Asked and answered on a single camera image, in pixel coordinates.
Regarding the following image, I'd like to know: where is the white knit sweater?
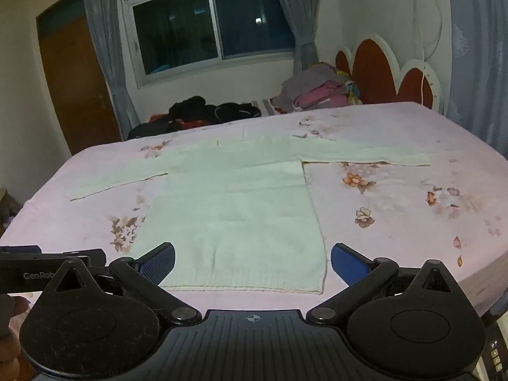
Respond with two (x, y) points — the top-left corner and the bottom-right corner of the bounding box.
(68, 135), (432, 295)

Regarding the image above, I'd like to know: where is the grey appliance with buttons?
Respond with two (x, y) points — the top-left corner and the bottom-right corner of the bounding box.
(474, 317), (508, 381)

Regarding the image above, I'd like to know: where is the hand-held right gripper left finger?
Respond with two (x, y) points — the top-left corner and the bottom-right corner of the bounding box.
(51, 242), (202, 326)

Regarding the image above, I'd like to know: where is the brown wooden door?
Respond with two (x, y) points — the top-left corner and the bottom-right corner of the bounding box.
(36, 0), (122, 155)

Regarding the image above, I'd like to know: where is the pink floral bed sheet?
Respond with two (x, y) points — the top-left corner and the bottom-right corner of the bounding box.
(0, 101), (508, 320)

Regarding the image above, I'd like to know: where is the blue patterned curtain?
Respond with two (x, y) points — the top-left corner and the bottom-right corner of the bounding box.
(444, 0), (508, 152)

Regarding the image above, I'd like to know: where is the red and white headboard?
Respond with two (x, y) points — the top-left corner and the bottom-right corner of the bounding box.
(335, 34), (446, 117)

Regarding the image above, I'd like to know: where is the pile of folded clothes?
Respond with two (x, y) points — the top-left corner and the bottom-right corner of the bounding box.
(271, 62), (364, 115)

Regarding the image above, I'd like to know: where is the grey curtain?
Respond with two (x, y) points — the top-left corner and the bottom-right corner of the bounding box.
(81, 0), (140, 139)
(270, 0), (320, 77)

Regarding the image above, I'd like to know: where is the person's left hand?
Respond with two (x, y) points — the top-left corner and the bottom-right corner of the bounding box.
(0, 293), (31, 364)

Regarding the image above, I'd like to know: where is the aluminium sliding window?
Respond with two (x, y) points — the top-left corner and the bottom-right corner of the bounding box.
(121, 0), (296, 88)

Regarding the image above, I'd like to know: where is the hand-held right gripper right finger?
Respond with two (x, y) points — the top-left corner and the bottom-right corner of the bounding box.
(306, 242), (462, 326)

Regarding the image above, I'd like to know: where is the pile of dark clothes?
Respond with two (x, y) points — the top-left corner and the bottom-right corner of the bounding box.
(126, 96), (263, 140)

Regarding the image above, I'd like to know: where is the striped cloth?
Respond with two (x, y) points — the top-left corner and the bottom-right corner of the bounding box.
(250, 98), (287, 117)

